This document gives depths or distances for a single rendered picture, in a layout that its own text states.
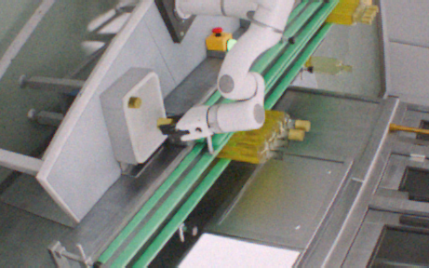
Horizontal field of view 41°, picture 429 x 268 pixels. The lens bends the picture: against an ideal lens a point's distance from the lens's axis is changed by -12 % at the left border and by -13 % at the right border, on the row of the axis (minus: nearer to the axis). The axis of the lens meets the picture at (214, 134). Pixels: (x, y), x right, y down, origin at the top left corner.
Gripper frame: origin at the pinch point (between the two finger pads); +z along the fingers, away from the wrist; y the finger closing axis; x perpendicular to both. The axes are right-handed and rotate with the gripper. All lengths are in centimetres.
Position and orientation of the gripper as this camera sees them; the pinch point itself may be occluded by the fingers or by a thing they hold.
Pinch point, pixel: (169, 125)
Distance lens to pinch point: 180.7
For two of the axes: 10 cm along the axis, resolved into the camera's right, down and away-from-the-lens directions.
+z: -8.1, 0.9, 5.8
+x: -3.9, -8.3, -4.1
